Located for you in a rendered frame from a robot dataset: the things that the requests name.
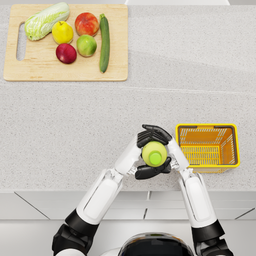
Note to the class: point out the napa cabbage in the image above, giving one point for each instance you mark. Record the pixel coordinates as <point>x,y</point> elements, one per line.
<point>43,21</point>

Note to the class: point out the dark round robot body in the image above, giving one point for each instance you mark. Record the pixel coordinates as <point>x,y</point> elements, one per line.
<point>156,245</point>

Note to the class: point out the wooden cutting board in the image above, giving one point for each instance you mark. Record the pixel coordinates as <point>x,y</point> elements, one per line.
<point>43,68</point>

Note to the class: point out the dark red apple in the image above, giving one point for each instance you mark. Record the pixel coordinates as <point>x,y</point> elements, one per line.
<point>66,53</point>

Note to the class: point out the green cucumber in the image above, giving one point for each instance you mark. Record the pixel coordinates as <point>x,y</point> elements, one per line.
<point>104,43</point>

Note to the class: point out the yellow slatted basket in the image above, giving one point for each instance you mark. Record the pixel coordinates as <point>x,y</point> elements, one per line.
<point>208,148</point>

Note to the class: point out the green tea bottle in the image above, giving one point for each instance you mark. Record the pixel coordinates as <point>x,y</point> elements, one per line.
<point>154,153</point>

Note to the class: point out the yellow lemon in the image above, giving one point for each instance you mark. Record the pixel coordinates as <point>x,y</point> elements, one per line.
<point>62,32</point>

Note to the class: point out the green apple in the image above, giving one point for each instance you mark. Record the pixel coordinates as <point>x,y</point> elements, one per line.
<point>86,45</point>

